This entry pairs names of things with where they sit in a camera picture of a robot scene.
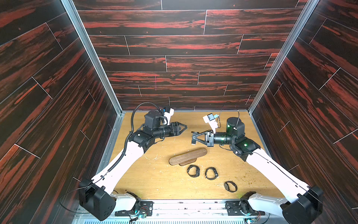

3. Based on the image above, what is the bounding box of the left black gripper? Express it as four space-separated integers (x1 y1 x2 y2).
151 122 186 141

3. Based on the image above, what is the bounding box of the wooden watch stand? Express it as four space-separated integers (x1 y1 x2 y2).
169 148 208 166

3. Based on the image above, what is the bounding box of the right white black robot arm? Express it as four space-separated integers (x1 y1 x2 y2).
192 114 324 224

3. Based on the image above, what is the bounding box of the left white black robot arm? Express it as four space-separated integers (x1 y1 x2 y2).
79 107 187 221

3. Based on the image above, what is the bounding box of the chunky black watch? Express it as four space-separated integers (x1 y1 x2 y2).
187 165 200 178

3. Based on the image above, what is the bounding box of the thin black band watch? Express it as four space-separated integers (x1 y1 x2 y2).
224 181 238 193

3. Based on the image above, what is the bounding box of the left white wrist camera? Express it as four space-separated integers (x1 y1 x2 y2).
163 107 174 125

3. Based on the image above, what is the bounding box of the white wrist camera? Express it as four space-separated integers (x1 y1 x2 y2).
163 107 174 125
203 113 219 134

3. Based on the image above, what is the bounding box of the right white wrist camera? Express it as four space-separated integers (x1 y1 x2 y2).
203 113 219 134

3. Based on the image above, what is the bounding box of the black watch with strap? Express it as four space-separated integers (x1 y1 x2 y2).
205 167 219 180

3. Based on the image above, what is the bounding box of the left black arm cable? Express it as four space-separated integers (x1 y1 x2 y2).
107 102 163 174

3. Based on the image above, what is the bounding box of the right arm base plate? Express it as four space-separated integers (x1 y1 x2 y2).
225 200 266 216

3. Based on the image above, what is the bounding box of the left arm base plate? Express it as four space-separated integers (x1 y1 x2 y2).
115 201 154 218

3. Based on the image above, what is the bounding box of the aluminium front rail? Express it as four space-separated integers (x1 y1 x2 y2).
72 199 311 224

